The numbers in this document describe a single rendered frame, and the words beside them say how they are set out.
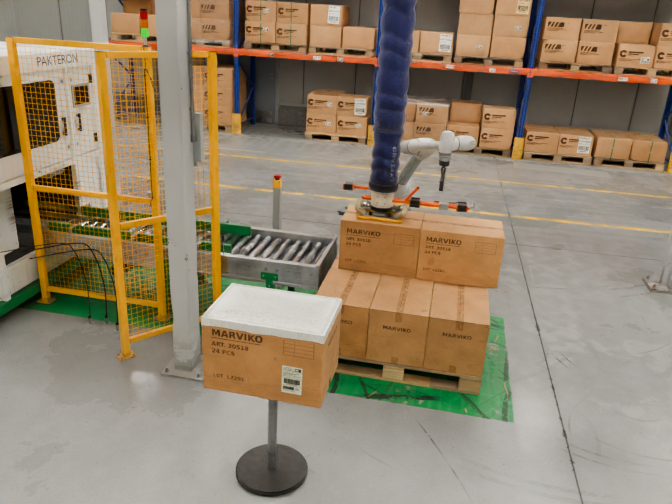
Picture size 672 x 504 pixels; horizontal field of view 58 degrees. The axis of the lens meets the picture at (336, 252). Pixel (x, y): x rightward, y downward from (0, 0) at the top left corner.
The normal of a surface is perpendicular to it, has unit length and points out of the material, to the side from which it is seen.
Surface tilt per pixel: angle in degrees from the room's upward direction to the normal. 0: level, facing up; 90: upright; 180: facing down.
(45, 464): 0
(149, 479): 0
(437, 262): 90
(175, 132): 90
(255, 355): 90
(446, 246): 90
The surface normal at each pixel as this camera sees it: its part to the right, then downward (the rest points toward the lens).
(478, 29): -0.18, 0.37
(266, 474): 0.05, -0.93
